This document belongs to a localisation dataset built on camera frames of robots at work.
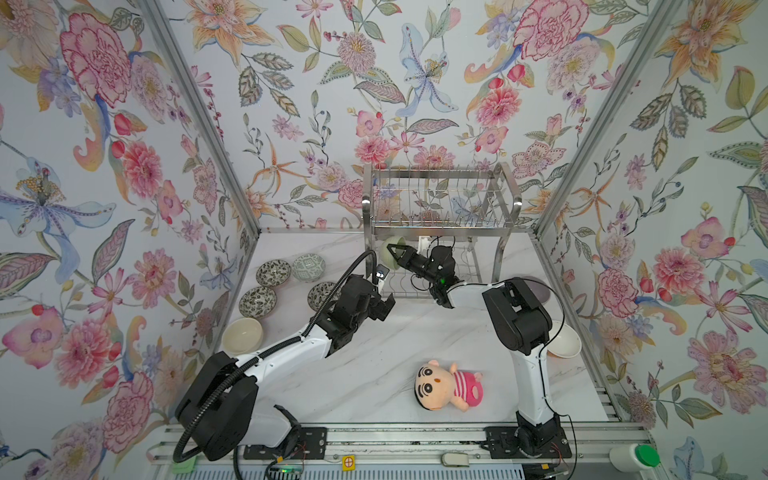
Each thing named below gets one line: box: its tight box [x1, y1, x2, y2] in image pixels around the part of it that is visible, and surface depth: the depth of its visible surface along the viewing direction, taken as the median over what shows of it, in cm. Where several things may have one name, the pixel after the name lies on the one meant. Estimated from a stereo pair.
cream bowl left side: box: [222, 317, 264, 355], surface depth 92 cm
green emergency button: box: [609, 443, 661, 472], surface depth 67 cm
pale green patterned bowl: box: [292, 253, 326, 283], surface depth 109 cm
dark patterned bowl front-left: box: [239, 286, 277, 319], surface depth 100 cm
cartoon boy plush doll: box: [414, 359, 485, 413], surface depth 78 cm
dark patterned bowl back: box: [256, 259, 292, 287], surface depth 107 cm
